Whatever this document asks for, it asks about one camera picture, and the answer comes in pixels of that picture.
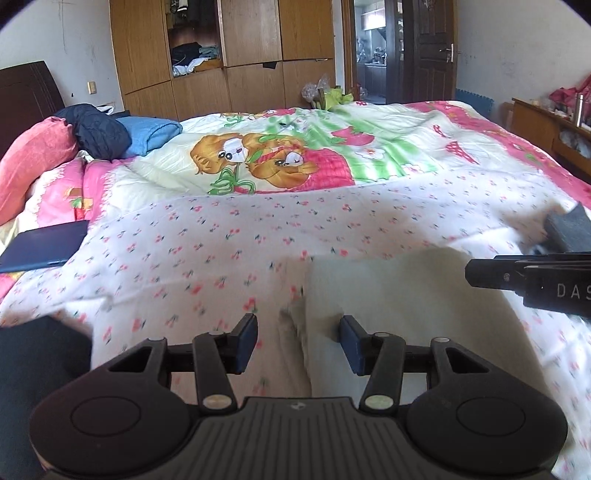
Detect wooden desk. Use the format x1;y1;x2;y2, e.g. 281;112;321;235
510;96;591;174

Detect printed cherry bed quilt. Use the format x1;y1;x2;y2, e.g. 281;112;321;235
0;98;591;480

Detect person's dark clothing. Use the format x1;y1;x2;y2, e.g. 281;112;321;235
0;318;94;480

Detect wooden wardrobe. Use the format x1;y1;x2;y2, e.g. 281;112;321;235
109;0;337;121

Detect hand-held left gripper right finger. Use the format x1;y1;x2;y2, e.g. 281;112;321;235
339;315;490;413

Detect blue foam mat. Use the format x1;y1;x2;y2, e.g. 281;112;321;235
455;87;496;121

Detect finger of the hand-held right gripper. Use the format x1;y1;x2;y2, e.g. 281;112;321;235
465;257;528;292

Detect dark grey folded cloth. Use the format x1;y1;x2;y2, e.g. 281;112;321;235
541;202;591;254

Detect pale green pants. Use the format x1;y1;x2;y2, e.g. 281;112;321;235
279;247;561;400

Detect dark wooden headboard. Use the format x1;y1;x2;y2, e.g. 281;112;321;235
0;60;65;160

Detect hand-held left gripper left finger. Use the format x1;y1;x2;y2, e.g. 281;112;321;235
107;313;259;413

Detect red cloth on desk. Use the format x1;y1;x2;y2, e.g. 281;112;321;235
549;76;591;112

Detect pink pillow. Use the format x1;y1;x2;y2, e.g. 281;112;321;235
0;116;79;224

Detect blue folded blanket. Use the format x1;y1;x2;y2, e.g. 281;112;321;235
115;116;184;158

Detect clothes pile in wardrobe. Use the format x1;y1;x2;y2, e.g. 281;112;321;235
171;42;223;77

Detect dark blue notebook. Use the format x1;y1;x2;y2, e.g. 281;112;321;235
0;220;90;274

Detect dark wooden door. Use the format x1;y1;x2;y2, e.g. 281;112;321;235
401;0;459;103

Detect clear plastic bags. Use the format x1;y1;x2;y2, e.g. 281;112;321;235
300;74;355;110

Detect navy padded jacket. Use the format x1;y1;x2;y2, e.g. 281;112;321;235
54;104;133;161

